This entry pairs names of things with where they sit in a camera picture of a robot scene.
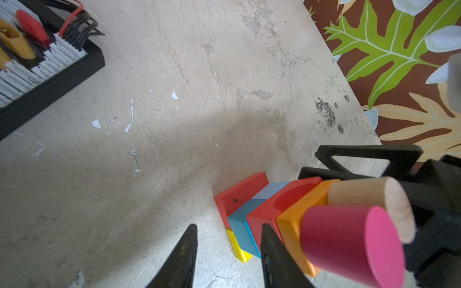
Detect red arch block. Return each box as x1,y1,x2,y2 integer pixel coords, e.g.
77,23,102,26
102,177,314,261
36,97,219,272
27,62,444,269
247,176,322,251

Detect light blue cube block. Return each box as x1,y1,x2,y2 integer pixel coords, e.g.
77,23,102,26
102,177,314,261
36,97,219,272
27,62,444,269
252,181,289,200

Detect black charging board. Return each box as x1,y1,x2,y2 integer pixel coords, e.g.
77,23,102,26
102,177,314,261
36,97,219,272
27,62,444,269
1,0,105,139

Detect pink half-round block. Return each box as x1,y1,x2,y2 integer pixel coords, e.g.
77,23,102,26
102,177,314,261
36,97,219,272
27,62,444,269
300,206,405,288

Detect small teal cube block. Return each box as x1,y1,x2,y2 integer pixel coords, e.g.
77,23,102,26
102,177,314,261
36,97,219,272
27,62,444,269
228,199,264,258

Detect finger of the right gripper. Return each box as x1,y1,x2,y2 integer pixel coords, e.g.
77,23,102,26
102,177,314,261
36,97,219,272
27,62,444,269
298,167,370,180

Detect yellow striped block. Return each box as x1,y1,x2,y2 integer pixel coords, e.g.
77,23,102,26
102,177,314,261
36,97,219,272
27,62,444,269
226,229,253,263

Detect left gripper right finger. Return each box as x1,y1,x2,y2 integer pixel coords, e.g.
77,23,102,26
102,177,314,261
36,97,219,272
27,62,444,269
260,223,314,288

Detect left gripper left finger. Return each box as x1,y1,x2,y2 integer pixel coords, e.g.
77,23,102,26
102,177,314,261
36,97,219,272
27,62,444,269
146,224,198,288

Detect orange cylinder block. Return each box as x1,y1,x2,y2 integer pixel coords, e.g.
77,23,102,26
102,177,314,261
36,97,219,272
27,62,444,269
276,177,337,277

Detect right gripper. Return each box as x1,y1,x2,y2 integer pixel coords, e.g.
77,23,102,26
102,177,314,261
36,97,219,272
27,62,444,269
315,144,461,288

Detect natural wood cylinder block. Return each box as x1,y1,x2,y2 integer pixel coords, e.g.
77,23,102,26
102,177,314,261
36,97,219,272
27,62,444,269
328,176,417,244

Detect red rectangular block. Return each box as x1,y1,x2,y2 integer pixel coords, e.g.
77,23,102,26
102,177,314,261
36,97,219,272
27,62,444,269
214,172,269,229

